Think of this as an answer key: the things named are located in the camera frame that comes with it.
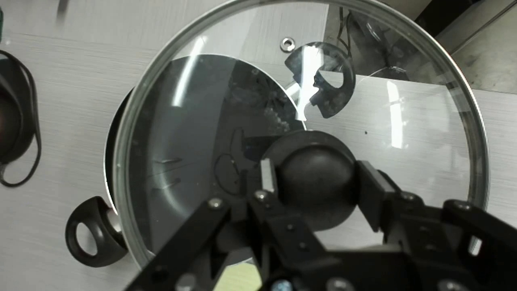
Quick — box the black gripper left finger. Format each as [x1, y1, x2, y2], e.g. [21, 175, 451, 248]
[126, 159, 329, 291]

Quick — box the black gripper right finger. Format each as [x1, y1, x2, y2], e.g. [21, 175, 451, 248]
[354, 160, 517, 272]

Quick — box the glass lid with black knob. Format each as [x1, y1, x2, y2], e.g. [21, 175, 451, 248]
[111, 0, 491, 272]

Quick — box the black cooking pot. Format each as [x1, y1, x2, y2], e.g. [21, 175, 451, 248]
[63, 41, 357, 270]

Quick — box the black looped cable device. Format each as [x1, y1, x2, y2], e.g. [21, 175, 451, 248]
[0, 49, 43, 189]

